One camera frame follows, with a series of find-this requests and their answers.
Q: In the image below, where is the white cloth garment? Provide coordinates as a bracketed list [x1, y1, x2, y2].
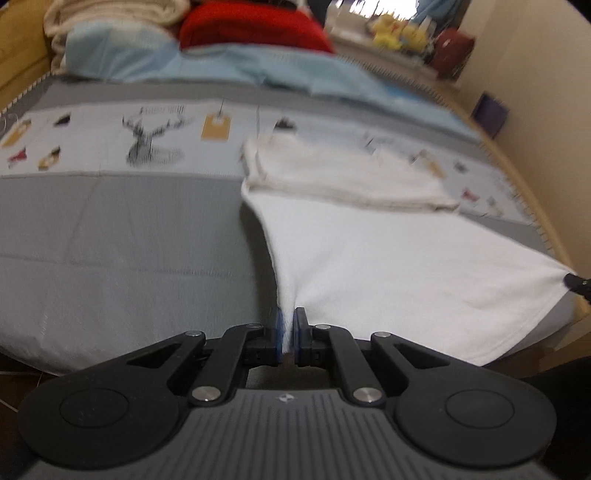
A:
[242, 132, 568, 366]

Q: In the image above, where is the grey patterned bed sheet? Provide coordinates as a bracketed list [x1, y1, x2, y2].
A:
[0, 75, 578, 377]

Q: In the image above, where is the purple box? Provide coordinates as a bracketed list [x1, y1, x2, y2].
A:
[472, 92, 509, 139]

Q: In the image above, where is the yellow plush toy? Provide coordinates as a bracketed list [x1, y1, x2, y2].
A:
[369, 15, 407, 51]
[401, 24, 431, 54]

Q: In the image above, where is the light blue blanket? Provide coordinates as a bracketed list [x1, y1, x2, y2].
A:
[62, 20, 480, 142]

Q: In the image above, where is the red pillow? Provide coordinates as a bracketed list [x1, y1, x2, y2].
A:
[178, 1, 335, 54]

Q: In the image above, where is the cream folded blanket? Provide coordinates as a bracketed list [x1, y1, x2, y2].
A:
[43, 0, 191, 73]

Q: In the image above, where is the wooden bed frame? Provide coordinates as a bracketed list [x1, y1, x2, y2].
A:
[0, 0, 591, 370]

